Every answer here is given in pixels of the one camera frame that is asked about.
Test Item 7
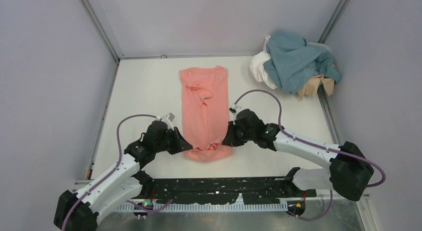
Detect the pink t-shirt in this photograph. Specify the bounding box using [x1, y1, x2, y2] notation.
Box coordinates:
[180, 66, 233, 162]

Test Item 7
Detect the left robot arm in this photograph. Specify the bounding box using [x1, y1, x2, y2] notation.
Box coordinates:
[53, 120, 193, 231]

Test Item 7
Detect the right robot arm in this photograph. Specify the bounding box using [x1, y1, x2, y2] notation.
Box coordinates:
[222, 108, 374, 201]

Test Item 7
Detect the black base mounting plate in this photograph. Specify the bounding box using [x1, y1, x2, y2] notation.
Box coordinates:
[142, 176, 317, 205]

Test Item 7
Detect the white t-shirt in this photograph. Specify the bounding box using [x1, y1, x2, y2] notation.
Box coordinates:
[249, 35, 277, 89]

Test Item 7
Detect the beige t-shirt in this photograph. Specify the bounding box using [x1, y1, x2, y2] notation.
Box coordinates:
[297, 75, 335, 100]

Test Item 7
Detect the blue t-shirt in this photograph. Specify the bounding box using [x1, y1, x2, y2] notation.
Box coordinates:
[263, 30, 341, 94]

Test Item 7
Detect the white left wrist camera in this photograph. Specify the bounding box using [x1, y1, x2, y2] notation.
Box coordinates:
[155, 113, 175, 130]

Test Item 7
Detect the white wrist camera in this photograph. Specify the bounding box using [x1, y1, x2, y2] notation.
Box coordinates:
[229, 103, 240, 115]
[155, 113, 175, 130]

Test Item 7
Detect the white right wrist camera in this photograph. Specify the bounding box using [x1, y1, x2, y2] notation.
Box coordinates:
[229, 103, 240, 115]

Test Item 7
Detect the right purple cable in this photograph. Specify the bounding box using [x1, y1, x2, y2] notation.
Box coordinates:
[232, 89, 386, 222]

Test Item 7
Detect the purple cable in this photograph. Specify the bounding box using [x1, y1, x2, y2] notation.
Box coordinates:
[232, 89, 386, 222]
[61, 114, 175, 231]

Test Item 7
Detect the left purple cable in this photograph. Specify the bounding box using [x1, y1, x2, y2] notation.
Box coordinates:
[61, 114, 175, 231]

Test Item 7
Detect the white slotted cable duct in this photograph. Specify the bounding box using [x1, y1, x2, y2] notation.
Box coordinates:
[114, 201, 288, 213]

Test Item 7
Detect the left aluminium corner post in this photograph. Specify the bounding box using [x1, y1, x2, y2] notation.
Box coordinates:
[80, 0, 120, 64]

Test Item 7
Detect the aluminium corner post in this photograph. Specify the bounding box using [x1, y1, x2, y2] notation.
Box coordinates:
[80, 0, 120, 64]
[318, 0, 350, 43]

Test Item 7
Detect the right aluminium corner post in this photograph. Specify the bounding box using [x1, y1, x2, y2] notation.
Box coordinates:
[318, 0, 350, 43]

